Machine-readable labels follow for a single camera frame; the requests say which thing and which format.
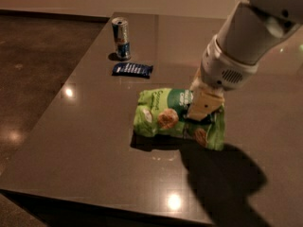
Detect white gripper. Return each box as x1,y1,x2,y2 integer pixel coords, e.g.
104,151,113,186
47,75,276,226
187,36,258,121

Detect green rice chip bag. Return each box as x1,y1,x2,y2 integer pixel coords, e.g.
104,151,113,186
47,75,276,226
134,88,225,150

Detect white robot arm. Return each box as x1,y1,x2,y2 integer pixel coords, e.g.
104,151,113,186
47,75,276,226
187,0,303,121

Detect blue rxbar blueberry bar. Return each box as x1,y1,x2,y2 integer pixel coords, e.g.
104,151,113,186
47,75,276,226
112,62,153,79

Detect silver blue energy drink can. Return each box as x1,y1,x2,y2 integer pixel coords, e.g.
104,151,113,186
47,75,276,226
112,17,131,61

